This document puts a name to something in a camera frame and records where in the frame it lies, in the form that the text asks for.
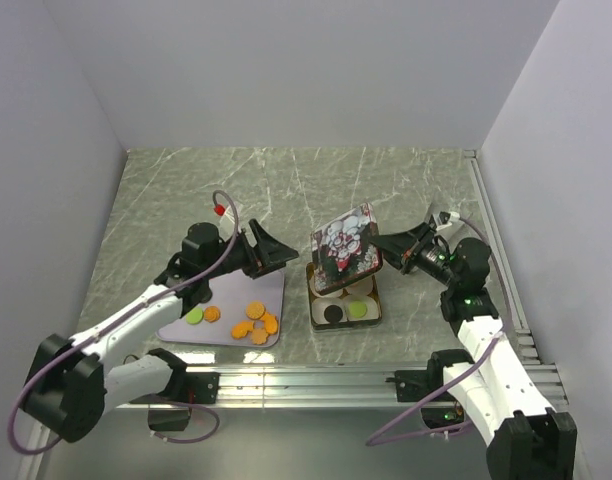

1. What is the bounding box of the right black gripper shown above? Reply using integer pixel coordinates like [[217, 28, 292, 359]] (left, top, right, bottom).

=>
[[368, 222, 460, 289]]

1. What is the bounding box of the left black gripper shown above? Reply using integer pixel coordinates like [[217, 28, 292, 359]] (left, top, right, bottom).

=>
[[203, 218, 298, 279]]

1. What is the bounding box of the gold tin lid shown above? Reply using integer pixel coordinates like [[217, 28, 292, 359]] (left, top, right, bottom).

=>
[[310, 202, 383, 295]]

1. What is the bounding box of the gold cookie tin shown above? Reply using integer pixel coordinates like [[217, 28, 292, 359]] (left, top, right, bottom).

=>
[[306, 263, 382, 332]]

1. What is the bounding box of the green macaron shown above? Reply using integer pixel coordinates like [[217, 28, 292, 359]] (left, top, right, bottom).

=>
[[347, 301, 368, 319], [185, 308, 204, 325]]

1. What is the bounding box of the black white sandwich cookie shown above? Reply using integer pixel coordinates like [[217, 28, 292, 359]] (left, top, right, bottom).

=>
[[323, 304, 344, 324]]

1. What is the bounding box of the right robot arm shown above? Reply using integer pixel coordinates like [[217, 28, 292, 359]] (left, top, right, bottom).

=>
[[366, 223, 577, 479]]

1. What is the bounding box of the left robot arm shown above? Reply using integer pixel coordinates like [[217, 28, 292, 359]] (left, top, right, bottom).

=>
[[13, 220, 299, 443]]

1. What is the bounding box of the round waffle cookie lower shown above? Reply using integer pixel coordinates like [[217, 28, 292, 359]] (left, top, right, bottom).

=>
[[245, 301, 266, 320]]

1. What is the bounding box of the lilac plastic tray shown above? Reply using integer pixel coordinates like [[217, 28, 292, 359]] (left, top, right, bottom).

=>
[[157, 270, 285, 348]]

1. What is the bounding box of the white paper cup top-right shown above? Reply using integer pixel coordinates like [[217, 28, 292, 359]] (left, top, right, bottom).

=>
[[345, 276, 374, 296]]

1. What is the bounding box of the orange fish cookie right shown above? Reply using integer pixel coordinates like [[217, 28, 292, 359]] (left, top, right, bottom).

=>
[[261, 312, 279, 335]]

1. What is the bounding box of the orange fish cookie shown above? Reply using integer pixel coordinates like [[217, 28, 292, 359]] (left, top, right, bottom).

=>
[[261, 312, 279, 335], [231, 320, 255, 340]]

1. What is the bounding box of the white paper cup bottom-right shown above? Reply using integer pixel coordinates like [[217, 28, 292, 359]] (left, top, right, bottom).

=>
[[342, 295, 381, 322]]

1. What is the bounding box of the orange fish cookie bottom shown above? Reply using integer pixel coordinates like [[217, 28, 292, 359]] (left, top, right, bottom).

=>
[[231, 320, 255, 340]]

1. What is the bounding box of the orange leaf cookie bottom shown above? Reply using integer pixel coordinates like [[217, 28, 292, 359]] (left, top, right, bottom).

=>
[[250, 328, 269, 345]]

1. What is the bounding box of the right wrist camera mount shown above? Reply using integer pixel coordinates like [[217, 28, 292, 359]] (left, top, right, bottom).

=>
[[426, 203, 462, 240]]

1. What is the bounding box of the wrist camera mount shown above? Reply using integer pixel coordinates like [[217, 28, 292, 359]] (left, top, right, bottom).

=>
[[213, 200, 244, 240], [426, 203, 462, 240]]

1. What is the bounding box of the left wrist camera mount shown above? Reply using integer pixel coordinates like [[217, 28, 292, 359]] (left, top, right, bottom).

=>
[[213, 200, 244, 240]]

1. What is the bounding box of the aluminium rail frame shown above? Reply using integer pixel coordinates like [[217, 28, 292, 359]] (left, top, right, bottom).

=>
[[25, 149, 587, 480]]

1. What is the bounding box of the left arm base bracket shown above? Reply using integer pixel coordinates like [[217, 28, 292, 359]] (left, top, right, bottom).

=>
[[147, 372, 220, 434]]

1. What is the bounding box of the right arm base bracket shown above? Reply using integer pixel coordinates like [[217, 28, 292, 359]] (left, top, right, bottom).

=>
[[385, 370, 474, 435]]

